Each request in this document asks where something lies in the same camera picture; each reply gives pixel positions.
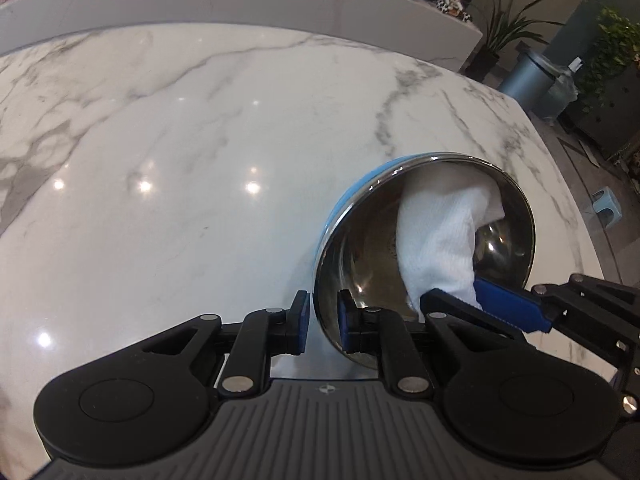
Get dark cabinet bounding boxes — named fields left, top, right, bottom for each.
left=560, top=60, right=640, bottom=161

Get trailing green plant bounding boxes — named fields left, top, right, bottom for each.
left=575, top=7, right=640, bottom=116

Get small blue stool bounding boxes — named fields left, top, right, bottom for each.
left=592, top=186, right=623, bottom=223

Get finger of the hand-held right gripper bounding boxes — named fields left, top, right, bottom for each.
left=472, top=273, right=640, bottom=343
left=420, top=289, right=636, bottom=378

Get grey trash can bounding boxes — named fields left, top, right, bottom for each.
left=497, top=50, right=563, bottom=111

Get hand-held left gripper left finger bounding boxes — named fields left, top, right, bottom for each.
left=125, top=290, right=309, bottom=395

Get blue steel-lined bowl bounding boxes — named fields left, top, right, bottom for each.
left=312, top=151, right=537, bottom=368

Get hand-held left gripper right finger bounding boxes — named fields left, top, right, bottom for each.
left=337, top=287, right=531, bottom=401

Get panda toys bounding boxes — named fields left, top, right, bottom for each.
left=432, top=0, right=473, bottom=23

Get clear water jug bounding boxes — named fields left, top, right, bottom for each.
left=547, top=57, right=583, bottom=123

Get white towel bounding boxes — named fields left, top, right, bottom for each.
left=395, top=165, right=506, bottom=311

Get potted long-leaf plant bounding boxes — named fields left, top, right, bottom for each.
left=467, top=0, right=566, bottom=83

